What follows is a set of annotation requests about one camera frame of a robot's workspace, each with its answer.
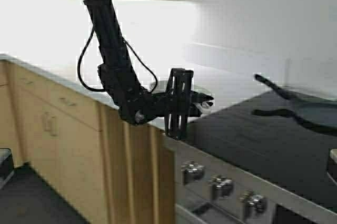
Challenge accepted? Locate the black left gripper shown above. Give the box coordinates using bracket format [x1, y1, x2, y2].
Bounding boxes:
[150, 68, 214, 140]

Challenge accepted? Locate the white frying pan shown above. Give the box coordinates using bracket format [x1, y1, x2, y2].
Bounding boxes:
[149, 79, 213, 114]

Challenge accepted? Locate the black robot base corner left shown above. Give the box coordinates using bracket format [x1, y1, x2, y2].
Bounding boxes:
[1, 148, 14, 189]

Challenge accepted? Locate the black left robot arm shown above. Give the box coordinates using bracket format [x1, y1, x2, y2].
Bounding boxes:
[84, 0, 214, 140]

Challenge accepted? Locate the black flat griddle pan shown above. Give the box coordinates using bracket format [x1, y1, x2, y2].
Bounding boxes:
[253, 73, 337, 109]

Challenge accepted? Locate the left chrome stove knob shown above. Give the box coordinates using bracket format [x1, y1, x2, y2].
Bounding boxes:
[181, 160, 205, 185]

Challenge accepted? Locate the chrome stove knob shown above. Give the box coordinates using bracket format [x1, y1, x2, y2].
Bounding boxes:
[208, 175, 234, 201]
[181, 160, 205, 185]
[240, 191, 267, 221]

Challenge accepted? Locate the black glass cooktop stove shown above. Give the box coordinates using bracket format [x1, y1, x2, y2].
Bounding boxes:
[164, 91, 336, 223]

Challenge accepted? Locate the middle chrome stove knob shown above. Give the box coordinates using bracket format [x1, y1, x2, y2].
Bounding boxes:
[208, 175, 234, 201]

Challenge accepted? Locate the wooden lower cabinet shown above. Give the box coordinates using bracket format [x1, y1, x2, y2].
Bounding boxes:
[1, 59, 175, 223]

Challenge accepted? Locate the right chrome stove knob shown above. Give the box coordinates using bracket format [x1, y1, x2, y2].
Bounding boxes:
[240, 191, 267, 221]

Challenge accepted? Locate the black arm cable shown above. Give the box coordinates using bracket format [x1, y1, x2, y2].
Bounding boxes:
[76, 28, 158, 94]

